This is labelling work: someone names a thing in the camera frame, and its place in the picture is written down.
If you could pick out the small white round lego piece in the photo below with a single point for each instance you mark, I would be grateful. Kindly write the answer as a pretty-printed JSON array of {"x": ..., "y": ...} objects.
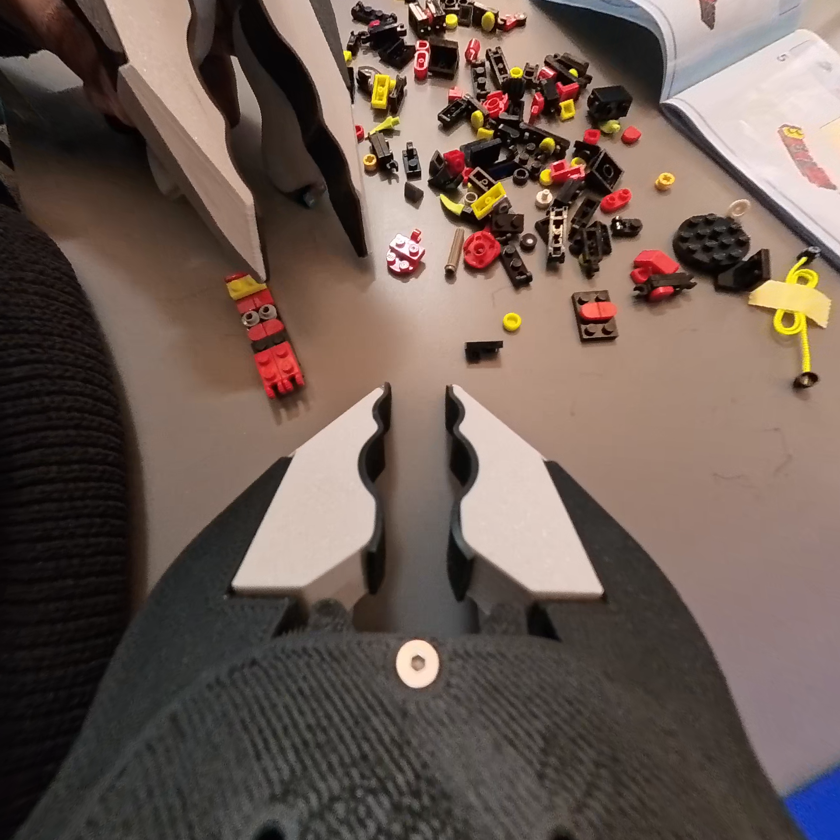
[{"x": 730, "y": 211}]

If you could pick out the black plate with red tile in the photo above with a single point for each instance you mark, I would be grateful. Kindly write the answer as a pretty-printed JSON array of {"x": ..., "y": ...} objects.
[{"x": 598, "y": 310}]

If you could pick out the black lego bracket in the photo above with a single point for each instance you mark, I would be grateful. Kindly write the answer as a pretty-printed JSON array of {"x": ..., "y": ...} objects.
[{"x": 748, "y": 272}]

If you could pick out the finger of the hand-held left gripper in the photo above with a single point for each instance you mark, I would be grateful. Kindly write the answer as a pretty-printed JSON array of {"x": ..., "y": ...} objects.
[
  {"x": 170, "y": 98},
  {"x": 328, "y": 151}
]

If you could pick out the small dark lego slope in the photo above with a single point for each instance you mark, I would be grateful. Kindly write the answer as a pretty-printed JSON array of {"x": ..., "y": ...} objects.
[{"x": 413, "y": 193}]

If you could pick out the red yellow black lego assembly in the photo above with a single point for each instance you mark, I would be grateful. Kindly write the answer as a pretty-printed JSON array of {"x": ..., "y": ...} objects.
[{"x": 262, "y": 328}]

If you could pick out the lego instruction booklet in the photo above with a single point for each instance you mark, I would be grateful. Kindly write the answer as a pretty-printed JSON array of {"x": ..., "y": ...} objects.
[{"x": 754, "y": 118}]

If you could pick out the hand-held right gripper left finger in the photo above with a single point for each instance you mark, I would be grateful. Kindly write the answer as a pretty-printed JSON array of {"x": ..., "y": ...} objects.
[{"x": 315, "y": 518}]

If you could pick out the red round lego plate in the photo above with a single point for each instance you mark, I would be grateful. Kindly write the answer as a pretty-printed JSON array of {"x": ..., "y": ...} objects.
[{"x": 474, "y": 253}]

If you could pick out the yellow round lego stud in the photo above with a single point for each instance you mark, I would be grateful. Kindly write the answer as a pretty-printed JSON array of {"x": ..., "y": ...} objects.
[{"x": 506, "y": 321}]

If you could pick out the black round lego plate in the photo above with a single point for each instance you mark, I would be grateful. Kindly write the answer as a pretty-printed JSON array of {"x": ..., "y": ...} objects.
[{"x": 709, "y": 243}]

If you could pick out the small black lego plate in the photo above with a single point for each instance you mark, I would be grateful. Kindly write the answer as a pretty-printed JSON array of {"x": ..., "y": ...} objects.
[{"x": 482, "y": 346}]

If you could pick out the red and black lego subassembly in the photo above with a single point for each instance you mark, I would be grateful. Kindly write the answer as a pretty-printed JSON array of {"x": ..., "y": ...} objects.
[{"x": 653, "y": 262}]

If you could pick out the pile of loose lego pieces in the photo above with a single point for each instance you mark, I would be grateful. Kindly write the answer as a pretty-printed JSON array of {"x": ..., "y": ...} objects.
[{"x": 505, "y": 124}]

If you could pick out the person's left hand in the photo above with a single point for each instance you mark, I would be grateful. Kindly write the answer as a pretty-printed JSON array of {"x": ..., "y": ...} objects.
[{"x": 85, "y": 59}]

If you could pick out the person's black knit sweater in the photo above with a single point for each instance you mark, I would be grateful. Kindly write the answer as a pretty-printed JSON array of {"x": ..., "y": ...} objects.
[{"x": 52, "y": 459}]

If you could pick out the tan lego axle pin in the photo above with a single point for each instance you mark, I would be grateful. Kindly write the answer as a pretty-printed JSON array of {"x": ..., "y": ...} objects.
[{"x": 455, "y": 253}]

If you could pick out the red lego plate with pin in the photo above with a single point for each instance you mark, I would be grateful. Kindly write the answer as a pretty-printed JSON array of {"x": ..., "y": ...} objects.
[{"x": 403, "y": 256}]

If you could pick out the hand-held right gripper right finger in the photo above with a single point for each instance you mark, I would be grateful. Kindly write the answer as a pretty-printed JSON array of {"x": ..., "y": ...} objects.
[{"x": 525, "y": 525}]

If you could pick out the blue plastic box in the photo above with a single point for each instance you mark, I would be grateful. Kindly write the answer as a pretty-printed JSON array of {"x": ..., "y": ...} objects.
[{"x": 817, "y": 820}]

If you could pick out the masking tape piece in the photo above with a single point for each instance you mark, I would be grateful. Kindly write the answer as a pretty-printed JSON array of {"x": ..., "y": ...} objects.
[{"x": 787, "y": 298}]

